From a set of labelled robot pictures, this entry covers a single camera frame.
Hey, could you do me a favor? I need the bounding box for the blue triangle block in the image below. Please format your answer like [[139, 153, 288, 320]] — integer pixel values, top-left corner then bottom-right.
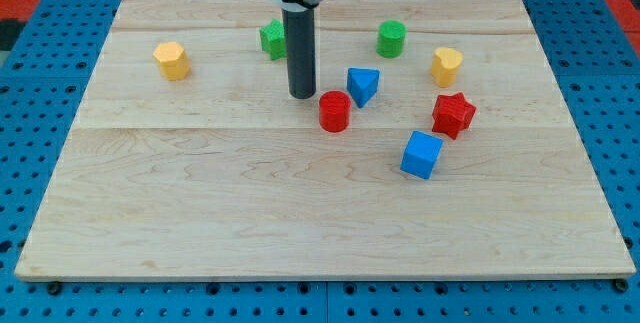
[[347, 67, 380, 108]]

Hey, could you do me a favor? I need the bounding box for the red cylinder block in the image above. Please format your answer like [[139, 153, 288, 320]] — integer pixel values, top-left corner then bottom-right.
[[319, 90, 351, 133]]

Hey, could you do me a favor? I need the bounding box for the green star block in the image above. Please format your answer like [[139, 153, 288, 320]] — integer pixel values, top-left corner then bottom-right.
[[259, 19, 287, 60]]

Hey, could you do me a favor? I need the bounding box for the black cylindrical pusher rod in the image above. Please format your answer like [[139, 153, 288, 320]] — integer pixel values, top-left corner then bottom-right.
[[282, 9, 316, 99]]

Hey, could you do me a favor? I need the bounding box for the blue cube block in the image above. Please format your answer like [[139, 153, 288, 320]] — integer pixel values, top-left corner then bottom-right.
[[400, 131, 443, 180]]

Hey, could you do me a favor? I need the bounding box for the yellow heart block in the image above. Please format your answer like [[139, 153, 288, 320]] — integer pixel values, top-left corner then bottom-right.
[[430, 47, 464, 88]]

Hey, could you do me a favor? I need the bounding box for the green cylinder block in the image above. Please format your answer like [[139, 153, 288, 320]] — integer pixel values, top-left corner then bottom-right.
[[376, 20, 407, 58]]

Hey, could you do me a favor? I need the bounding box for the red star block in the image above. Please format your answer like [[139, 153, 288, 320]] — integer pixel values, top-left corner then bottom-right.
[[432, 92, 476, 140]]

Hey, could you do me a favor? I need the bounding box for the wooden board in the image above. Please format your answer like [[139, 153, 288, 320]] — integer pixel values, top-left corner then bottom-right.
[[15, 0, 636, 282]]

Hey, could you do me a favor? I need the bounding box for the yellow hexagon block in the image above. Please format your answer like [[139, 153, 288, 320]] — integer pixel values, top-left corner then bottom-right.
[[153, 41, 191, 81]]

